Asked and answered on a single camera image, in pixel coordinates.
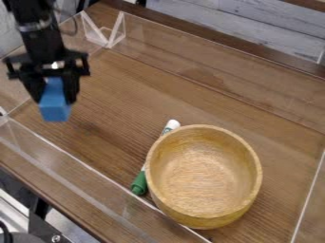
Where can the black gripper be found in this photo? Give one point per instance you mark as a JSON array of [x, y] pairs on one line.
[[72, 67]]

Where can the blue block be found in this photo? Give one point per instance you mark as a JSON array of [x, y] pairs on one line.
[[54, 108]]

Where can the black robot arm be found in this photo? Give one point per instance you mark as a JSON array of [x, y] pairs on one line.
[[47, 58]]

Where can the brown wooden bowl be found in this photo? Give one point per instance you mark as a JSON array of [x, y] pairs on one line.
[[205, 175]]

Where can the clear acrylic corner bracket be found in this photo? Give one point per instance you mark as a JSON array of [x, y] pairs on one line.
[[105, 37]]

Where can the black metal table bracket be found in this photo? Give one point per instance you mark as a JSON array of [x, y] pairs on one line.
[[45, 231]]

